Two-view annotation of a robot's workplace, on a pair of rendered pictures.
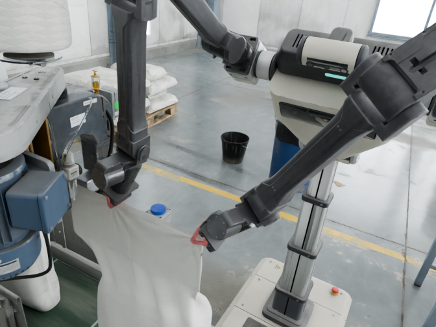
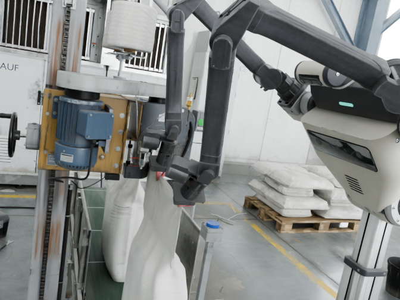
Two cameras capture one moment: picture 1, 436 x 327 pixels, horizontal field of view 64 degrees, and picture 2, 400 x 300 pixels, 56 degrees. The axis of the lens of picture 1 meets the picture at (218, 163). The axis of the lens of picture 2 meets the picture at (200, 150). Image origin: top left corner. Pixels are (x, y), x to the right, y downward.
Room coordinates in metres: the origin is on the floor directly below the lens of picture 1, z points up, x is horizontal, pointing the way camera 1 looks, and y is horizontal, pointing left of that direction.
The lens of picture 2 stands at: (-0.11, -0.78, 1.46)
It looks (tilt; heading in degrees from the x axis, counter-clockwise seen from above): 10 degrees down; 43
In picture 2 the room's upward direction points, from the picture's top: 9 degrees clockwise
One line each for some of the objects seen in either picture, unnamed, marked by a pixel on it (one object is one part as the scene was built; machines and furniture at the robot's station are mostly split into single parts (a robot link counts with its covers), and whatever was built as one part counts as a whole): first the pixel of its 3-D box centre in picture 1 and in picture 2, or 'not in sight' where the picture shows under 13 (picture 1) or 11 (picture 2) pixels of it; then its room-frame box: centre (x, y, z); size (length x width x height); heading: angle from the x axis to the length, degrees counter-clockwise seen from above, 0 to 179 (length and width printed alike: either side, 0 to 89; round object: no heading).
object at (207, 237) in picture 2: (157, 216); (211, 231); (1.14, 0.22, 0.81); 0.08 x 0.08 x 0.06; 65
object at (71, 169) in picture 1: (71, 176); (144, 150); (0.85, 0.42, 1.14); 0.05 x 0.04 x 0.16; 155
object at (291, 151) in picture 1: (295, 152); not in sight; (2.93, -0.70, 0.32); 0.51 x 0.48 x 0.65; 155
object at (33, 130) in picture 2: not in sight; (33, 136); (0.52, 0.72, 1.14); 0.11 x 0.06 x 0.11; 65
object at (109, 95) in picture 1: (108, 102); (198, 120); (1.10, 0.38, 1.29); 0.08 x 0.05 x 0.09; 65
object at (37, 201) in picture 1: (41, 204); (94, 127); (0.57, 0.35, 1.25); 0.10 x 0.08 x 0.12; 0
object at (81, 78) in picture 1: (90, 77); (280, 169); (3.90, 1.53, 0.56); 0.66 x 0.43 x 0.15; 152
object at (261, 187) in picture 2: not in sight; (277, 188); (3.90, 1.53, 0.32); 0.67 x 0.42 x 0.14; 159
